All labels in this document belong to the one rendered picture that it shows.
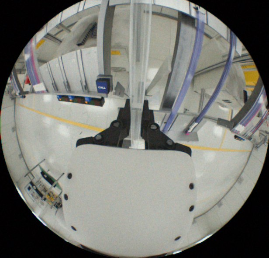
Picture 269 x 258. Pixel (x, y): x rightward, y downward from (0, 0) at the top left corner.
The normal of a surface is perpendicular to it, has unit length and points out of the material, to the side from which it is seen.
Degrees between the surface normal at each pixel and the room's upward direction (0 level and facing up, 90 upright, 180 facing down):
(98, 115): 0
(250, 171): 90
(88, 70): 44
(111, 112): 0
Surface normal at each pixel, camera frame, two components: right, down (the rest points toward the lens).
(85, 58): -0.16, 0.82
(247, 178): -0.98, -0.20
